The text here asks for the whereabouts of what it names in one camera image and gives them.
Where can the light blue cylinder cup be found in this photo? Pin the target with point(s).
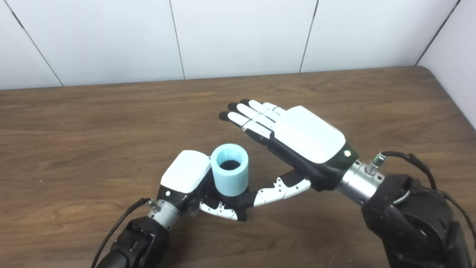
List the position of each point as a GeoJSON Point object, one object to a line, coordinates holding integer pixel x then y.
{"type": "Point", "coordinates": [232, 182]}

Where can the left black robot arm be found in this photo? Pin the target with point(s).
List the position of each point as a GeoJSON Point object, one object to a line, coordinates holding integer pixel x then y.
{"type": "Point", "coordinates": [137, 242]}

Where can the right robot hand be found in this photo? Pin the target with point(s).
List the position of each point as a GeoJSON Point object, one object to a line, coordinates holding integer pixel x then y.
{"type": "Point", "coordinates": [310, 137]}

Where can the black nozzle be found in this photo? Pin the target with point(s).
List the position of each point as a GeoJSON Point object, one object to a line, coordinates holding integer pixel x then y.
{"type": "Point", "coordinates": [241, 200]}

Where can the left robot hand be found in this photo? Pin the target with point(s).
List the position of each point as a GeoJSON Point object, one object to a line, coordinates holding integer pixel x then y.
{"type": "Point", "coordinates": [186, 171]}

